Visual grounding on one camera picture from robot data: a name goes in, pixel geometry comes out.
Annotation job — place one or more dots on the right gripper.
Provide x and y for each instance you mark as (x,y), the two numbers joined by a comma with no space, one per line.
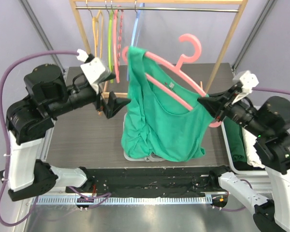
(221,109)

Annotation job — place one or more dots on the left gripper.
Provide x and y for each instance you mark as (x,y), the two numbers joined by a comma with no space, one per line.
(114,104)

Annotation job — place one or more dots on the green tank top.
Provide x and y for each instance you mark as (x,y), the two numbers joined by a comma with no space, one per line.
(157,124)

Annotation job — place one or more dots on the pink hanger with green top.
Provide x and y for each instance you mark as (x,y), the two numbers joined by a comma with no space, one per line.
(177,69)

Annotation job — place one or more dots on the grey tank top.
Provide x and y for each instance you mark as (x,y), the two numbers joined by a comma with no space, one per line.
(154,158)

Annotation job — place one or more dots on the light blue hanger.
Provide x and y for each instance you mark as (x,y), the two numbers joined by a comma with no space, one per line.
(138,12)

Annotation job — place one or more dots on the yellow plastic hanger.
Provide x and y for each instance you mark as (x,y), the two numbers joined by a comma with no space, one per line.
(97,29)

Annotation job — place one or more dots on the pink hanger with striped top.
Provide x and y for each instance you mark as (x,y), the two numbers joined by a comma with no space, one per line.
(117,39)

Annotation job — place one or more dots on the lime green hanger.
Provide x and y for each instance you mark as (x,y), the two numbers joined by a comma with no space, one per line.
(109,41)

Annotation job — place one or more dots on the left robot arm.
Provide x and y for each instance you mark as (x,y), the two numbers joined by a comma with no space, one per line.
(28,120)

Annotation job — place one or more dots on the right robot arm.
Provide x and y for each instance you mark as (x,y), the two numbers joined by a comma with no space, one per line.
(269,124)

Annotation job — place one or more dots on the green cloth in basket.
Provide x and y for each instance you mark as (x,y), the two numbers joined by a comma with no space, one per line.
(235,140)

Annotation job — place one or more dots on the white basket right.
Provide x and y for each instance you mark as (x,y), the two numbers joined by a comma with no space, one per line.
(241,167)

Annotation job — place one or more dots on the wooden clothes rack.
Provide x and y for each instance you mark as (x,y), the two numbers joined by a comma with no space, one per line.
(109,5)

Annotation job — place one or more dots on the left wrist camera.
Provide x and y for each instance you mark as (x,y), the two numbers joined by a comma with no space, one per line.
(96,72)

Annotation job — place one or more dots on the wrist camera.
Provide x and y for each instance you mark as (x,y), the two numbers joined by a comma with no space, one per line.
(248,81)
(96,72)

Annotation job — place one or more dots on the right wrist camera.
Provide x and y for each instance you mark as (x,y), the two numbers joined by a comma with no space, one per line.
(248,81)

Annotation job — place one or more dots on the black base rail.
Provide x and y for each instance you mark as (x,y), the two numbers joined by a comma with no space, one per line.
(156,182)

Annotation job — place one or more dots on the white slotted cable duct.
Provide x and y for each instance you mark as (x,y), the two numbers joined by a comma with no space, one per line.
(73,199)

